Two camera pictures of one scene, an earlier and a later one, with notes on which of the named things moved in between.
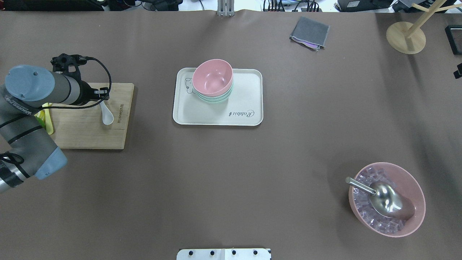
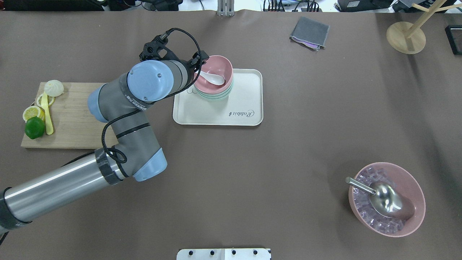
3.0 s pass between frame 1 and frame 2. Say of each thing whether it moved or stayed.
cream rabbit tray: stayed
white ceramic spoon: moved
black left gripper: moved
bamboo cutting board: stayed
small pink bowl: stayed
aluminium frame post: stayed
